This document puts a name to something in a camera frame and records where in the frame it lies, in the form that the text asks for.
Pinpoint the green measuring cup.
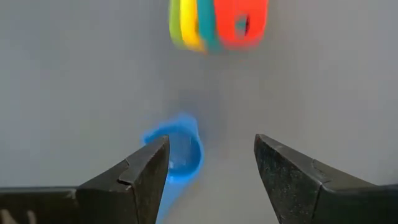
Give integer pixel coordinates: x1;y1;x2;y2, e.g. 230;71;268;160
169;0;184;49

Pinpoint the blue measuring cup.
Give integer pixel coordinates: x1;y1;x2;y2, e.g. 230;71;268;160
142;113;205;224

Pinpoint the yellow measuring cup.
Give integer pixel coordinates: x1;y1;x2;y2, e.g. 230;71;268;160
179;0;206;53

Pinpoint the teal measuring cup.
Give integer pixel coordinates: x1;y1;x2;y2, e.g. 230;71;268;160
196;0;221;53

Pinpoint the red measuring cup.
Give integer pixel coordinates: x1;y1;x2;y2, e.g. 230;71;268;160
213;0;270;50

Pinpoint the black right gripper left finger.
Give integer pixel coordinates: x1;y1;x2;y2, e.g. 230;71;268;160
0;134;170;224

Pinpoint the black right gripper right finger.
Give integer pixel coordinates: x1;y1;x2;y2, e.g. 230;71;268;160
254;133;398;224

